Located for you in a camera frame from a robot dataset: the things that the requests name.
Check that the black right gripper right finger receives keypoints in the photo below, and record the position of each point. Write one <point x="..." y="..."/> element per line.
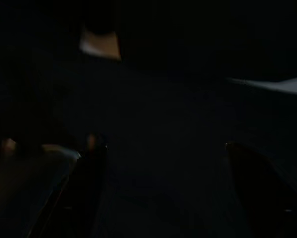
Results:
<point x="262" y="196"/>

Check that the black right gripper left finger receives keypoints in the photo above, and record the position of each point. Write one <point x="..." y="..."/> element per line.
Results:
<point x="84" y="188"/>

